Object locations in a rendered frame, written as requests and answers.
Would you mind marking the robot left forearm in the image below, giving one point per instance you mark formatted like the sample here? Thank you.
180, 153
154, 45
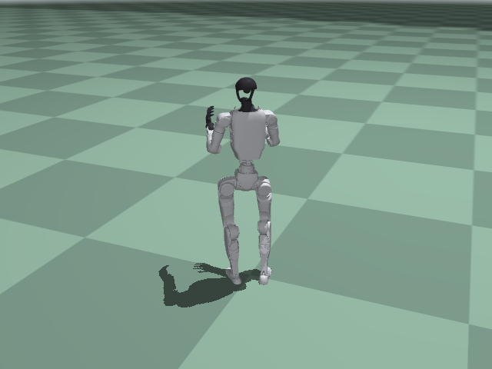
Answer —
209, 135

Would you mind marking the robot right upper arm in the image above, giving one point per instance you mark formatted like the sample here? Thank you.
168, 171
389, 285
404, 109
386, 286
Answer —
272, 126

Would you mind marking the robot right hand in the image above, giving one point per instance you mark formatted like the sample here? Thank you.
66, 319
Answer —
244, 99

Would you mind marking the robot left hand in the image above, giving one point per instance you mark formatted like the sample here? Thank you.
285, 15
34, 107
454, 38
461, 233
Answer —
208, 118

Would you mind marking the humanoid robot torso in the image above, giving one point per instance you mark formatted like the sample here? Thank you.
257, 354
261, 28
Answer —
247, 138

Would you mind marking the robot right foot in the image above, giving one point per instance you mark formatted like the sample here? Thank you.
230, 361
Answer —
264, 279

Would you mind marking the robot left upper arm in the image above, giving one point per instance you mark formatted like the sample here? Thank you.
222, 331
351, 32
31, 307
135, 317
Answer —
222, 121

